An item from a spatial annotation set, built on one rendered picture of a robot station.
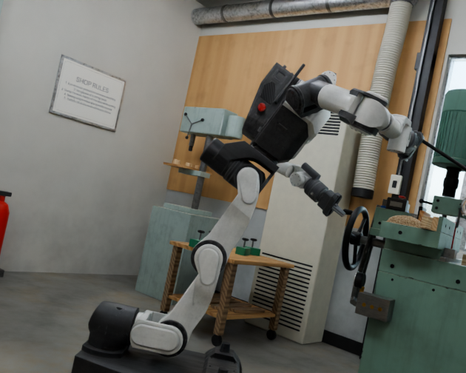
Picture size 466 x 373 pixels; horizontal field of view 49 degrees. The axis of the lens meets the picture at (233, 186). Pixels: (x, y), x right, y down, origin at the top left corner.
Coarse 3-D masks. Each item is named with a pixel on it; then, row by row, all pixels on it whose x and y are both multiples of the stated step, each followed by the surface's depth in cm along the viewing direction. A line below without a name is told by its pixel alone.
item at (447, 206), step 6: (438, 198) 208; (444, 198) 207; (450, 198) 206; (432, 204) 209; (438, 204) 208; (444, 204) 207; (450, 204) 206; (456, 204) 205; (432, 210) 209; (438, 210) 208; (444, 210) 207; (450, 210) 205; (456, 210) 204; (444, 216) 209; (456, 216) 204; (462, 216) 203
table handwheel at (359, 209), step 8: (360, 208) 222; (352, 216) 217; (368, 216) 233; (352, 224) 215; (360, 224) 231; (368, 224) 235; (352, 232) 226; (360, 232) 225; (368, 232) 237; (344, 240) 215; (352, 240) 225; (360, 240) 224; (376, 240) 221; (344, 248) 215; (360, 248) 236; (344, 256) 216; (360, 256) 234; (344, 264) 219; (352, 264) 227
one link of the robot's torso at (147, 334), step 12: (144, 312) 210; (156, 312) 215; (144, 324) 198; (156, 324) 198; (132, 336) 197; (144, 336) 197; (156, 336) 197; (168, 336) 197; (180, 336) 198; (144, 348) 198; (156, 348) 197; (168, 348) 197
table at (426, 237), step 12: (372, 228) 214; (384, 228) 191; (396, 228) 188; (408, 228) 186; (420, 228) 184; (396, 240) 188; (408, 240) 186; (420, 240) 184; (432, 240) 182; (444, 240) 190; (456, 240) 219
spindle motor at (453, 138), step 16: (448, 96) 209; (464, 96) 204; (448, 112) 208; (464, 112) 203; (448, 128) 206; (464, 128) 203; (448, 144) 205; (464, 144) 202; (432, 160) 212; (448, 160) 204; (464, 160) 202
